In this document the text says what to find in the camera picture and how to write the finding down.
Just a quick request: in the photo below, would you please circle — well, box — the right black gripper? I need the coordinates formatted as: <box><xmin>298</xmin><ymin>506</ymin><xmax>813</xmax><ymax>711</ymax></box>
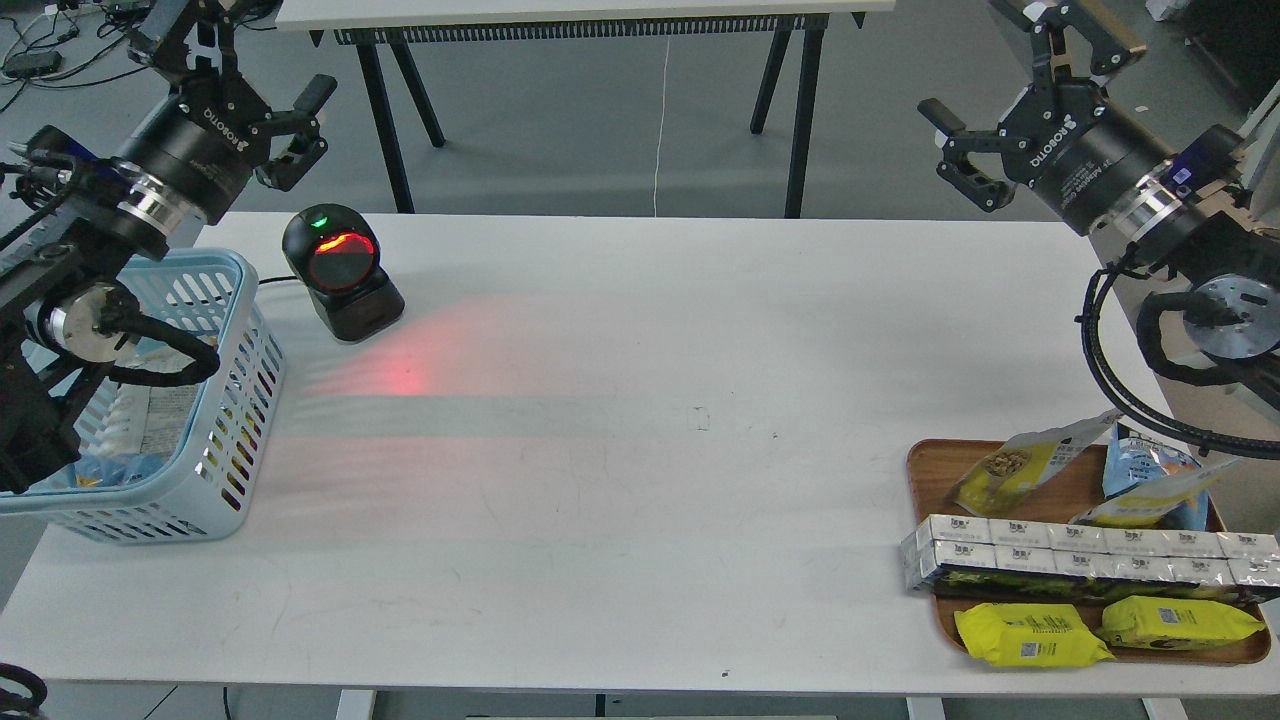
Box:
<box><xmin>918</xmin><ymin>1</ymin><xmax>1172</xmax><ymax>234</ymax></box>

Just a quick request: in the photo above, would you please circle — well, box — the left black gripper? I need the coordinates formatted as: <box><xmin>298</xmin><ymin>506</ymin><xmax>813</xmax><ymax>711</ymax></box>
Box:
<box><xmin>118</xmin><ymin>1</ymin><xmax>337</xmax><ymax>225</ymax></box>

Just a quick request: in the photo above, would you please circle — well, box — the yellow white snack pouch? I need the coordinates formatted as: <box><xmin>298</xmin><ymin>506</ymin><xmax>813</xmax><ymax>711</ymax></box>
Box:
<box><xmin>946</xmin><ymin>409</ymin><xmax>1123</xmax><ymax>518</ymax></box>

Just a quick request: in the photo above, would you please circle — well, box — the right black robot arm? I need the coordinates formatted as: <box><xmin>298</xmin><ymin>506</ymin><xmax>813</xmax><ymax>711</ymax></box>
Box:
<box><xmin>918</xmin><ymin>1</ymin><xmax>1279</xmax><ymax>460</ymax></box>

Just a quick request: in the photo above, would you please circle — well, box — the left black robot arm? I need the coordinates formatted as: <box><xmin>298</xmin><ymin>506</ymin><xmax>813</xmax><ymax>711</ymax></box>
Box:
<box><xmin>1</xmin><ymin>1</ymin><xmax>337</xmax><ymax>495</ymax></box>

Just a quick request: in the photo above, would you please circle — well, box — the white snack bag in basket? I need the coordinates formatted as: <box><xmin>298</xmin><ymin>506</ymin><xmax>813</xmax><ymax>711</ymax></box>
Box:
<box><xmin>90</xmin><ymin>384</ymin><xmax>201</xmax><ymax>460</ymax></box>

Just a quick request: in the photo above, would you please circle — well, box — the light blue plastic basket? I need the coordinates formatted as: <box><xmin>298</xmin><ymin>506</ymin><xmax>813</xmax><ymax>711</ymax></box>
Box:
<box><xmin>3</xmin><ymin>249</ymin><xmax>285</xmax><ymax>544</ymax></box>

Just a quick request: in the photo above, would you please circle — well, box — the blue snack bag in basket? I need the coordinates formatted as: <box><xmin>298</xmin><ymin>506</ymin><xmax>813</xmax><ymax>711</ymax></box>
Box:
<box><xmin>55</xmin><ymin>452</ymin><xmax>169</xmax><ymax>489</ymax></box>

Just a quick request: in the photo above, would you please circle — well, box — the yellow silver snack pouch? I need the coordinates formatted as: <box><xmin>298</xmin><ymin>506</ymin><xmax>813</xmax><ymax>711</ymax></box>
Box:
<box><xmin>1070</xmin><ymin>457</ymin><xmax>1240</xmax><ymax>528</ymax></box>

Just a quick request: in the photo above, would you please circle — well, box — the silver multipack snack box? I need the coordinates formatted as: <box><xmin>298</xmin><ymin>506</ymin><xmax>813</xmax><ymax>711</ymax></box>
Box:
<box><xmin>899</xmin><ymin>514</ymin><xmax>1279</xmax><ymax>606</ymax></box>

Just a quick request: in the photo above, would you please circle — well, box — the yellow snack pack left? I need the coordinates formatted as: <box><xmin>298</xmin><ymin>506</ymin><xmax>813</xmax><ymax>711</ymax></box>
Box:
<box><xmin>954</xmin><ymin>603</ymin><xmax>1115</xmax><ymax>667</ymax></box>

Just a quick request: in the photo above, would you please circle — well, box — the yellow snack pack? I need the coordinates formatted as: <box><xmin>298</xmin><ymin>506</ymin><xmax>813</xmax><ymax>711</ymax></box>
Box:
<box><xmin>954</xmin><ymin>603</ymin><xmax>1115</xmax><ymax>667</ymax></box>
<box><xmin>1096</xmin><ymin>596</ymin><xmax>1266</xmax><ymax>650</ymax></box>

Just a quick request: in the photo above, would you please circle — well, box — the yellow snack pack right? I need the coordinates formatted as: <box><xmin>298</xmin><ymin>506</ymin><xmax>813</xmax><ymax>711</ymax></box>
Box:
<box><xmin>1096</xmin><ymin>596</ymin><xmax>1266</xmax><ymax>650</ymax></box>

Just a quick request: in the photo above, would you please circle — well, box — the black barcode scanner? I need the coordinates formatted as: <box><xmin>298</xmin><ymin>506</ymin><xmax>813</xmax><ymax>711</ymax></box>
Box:
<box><xmin>282</xmin><ymin>202</ymin><xmax>404</xmax><ymax>343</ymax></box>

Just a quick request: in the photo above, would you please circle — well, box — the background table with black legs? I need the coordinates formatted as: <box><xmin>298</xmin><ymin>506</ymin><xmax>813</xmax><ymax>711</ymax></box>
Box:
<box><xmin>275</xmin><ymin>1</ymin><xmax>895</xmax><ymax>219</ymax></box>

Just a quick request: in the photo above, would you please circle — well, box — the black power adapter on floor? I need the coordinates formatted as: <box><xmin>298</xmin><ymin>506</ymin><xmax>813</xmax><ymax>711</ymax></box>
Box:
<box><xmin>3</xmin><ymin>50</ymin><xmax>64</xmax><ymax>79</ymax></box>

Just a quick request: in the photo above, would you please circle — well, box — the white hanging cord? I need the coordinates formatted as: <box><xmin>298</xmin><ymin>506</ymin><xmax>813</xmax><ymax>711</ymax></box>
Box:
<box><xmin>652</xmin><ymin>36</ymin><xmax>672</xmax><ymax>217</ymax></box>

